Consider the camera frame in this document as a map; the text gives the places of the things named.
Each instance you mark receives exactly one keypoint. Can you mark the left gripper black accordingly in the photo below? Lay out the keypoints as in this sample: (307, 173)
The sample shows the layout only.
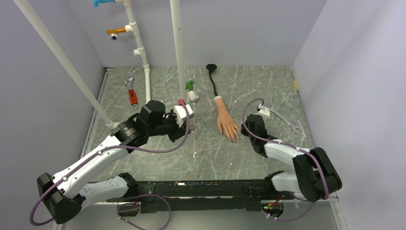
(178, 132)

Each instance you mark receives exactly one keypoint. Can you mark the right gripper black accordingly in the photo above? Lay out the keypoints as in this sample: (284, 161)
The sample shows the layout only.
(244, 131)

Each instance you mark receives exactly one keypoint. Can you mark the glitter nail polish bottle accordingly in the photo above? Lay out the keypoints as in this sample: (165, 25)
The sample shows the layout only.
(192, 127)

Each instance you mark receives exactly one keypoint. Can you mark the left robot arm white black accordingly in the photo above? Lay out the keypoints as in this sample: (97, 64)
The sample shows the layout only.
(67, 192)

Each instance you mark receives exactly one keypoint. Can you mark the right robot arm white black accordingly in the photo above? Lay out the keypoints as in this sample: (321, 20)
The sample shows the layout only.
(313, 176)

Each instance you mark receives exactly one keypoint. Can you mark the silver open-end wrench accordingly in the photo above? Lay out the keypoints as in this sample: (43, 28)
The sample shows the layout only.
(295, 128)

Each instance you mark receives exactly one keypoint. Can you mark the mannequin practice hand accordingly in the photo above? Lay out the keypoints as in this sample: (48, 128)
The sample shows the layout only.
(225, 122)

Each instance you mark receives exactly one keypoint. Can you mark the green valve white fitting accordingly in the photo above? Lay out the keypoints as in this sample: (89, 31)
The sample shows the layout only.
(193, 96)

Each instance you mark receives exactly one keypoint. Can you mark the black flexible hand stand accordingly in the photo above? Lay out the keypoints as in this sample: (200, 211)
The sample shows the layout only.
(211, 68)

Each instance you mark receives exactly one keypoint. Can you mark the orange tap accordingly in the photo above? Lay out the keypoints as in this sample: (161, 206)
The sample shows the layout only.
(115, 32)

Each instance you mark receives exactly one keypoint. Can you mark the white diagonal pole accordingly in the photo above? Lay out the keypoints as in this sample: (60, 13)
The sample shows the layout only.
(27, 10)

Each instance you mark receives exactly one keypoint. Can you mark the blue tap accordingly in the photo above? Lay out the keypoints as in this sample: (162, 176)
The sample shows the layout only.
(96, 3)

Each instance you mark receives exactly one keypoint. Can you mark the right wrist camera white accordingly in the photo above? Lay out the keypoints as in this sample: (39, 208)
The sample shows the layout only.
(263, 111)

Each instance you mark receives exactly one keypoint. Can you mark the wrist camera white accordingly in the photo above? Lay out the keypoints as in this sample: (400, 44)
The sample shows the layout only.
(180, 111)
(263, 111)

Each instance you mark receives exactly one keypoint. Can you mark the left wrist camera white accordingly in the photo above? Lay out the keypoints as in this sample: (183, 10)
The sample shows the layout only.
(180, 111)

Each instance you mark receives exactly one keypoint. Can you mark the red handled adjustable wrench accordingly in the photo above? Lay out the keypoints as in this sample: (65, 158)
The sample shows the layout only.
(132, 94)

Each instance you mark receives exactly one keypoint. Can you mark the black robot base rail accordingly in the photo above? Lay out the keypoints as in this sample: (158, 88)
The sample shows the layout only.
(249, 195)

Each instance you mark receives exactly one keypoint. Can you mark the white PVC pipe frame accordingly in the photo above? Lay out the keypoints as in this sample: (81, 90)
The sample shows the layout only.
(156, 27)

